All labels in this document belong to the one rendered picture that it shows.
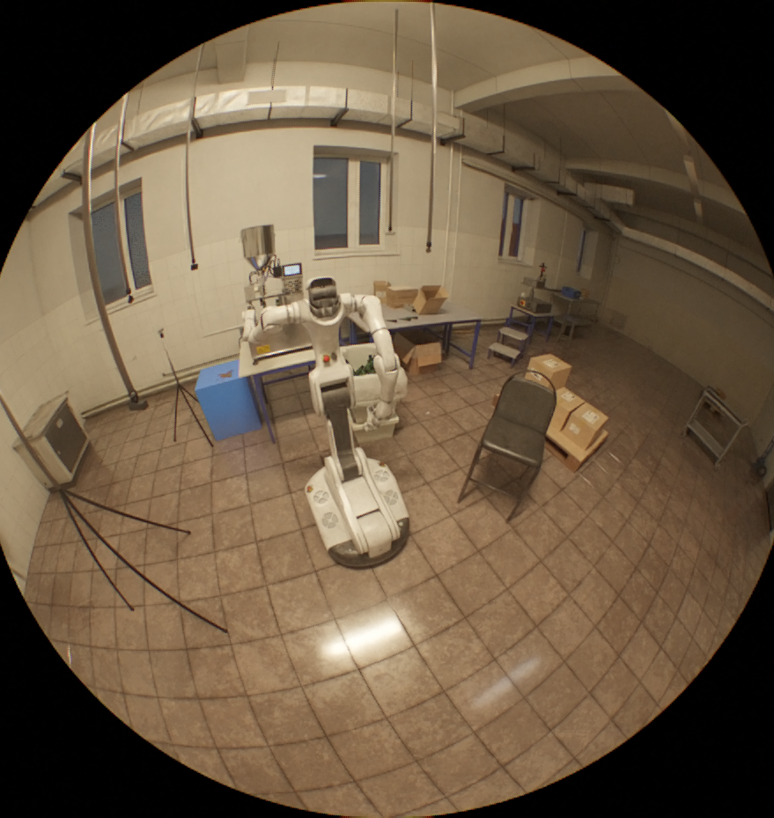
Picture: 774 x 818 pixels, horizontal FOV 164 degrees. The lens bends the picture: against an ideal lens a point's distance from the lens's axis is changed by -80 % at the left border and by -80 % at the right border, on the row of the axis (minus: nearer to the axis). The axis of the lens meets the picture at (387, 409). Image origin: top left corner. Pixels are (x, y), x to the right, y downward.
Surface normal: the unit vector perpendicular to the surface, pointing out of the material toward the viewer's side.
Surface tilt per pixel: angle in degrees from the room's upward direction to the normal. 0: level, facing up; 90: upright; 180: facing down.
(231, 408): 90
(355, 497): 12
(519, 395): 77
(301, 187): 90
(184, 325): 90
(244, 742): 0
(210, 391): 90
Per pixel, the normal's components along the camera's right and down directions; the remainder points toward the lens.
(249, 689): 0.02, -0.80
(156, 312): 0.43, 0.54
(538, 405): -0.57, 0.28
